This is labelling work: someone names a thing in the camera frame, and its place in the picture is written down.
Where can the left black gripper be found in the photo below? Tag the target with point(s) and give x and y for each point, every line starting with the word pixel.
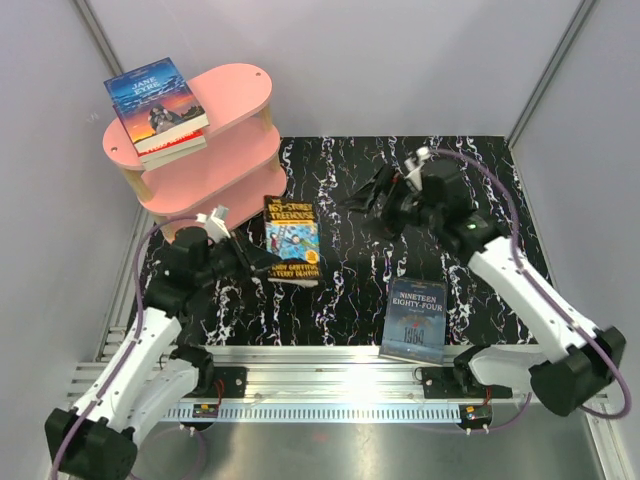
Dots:
pixel 251 260

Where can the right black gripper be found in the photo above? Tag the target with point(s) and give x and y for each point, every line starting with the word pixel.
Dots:
pixel 392 185

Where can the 169-Storey Treehouse black book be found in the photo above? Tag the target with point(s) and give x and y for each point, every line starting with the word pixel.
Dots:
pixel 292 234

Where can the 13-Storey Treehouse red book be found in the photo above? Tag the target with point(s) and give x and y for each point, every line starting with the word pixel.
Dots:
pixel 180 147

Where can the Jane Eyre blue book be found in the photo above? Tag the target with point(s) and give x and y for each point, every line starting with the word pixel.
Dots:
pixel 155 105

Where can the purple paperback book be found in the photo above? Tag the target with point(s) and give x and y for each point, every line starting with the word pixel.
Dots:
pixel 151 162

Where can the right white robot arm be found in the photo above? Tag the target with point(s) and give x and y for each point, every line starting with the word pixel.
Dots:
pixel 577 359

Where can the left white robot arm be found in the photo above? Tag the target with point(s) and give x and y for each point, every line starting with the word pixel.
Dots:
pixel 99 437

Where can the black marble table mat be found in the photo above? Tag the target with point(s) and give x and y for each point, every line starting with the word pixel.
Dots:
pixel 360 254

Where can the pink three-tier shelf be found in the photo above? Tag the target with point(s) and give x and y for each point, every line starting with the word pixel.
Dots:
pixel 238 167

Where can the Nineteen Eighty-Four blue book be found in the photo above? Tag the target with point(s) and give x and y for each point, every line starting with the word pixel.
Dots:
pixel 415 321

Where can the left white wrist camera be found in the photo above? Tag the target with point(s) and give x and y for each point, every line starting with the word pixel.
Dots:
pixel 214 223

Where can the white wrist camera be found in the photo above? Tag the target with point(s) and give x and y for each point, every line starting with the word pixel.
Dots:
pixel 214 223
pixel 414 167

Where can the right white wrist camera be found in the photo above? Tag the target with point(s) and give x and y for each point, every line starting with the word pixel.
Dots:
pixel 414 167

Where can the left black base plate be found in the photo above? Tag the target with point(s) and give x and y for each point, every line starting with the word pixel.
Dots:
pixel 229 381

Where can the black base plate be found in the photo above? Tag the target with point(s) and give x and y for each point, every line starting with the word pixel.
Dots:
pixel 440 383
pixel 229 381

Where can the slotted white cable duct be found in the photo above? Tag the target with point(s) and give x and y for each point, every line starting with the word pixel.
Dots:
pixel 437 413

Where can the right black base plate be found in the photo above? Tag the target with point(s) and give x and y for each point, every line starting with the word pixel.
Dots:
pixel 440 383

